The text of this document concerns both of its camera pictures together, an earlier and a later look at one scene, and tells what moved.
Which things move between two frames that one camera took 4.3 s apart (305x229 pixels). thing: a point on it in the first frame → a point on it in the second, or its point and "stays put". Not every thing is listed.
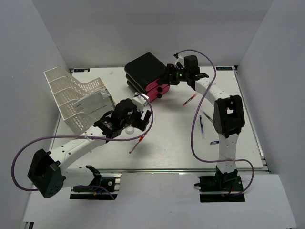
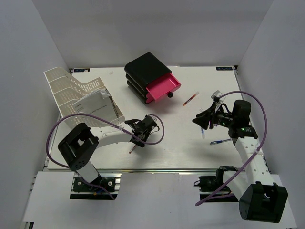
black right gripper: [171, 69] → [203, 121]
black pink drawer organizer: [142, 74] stays put
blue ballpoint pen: [214, 142] stays put
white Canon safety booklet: [96, 104] stays put
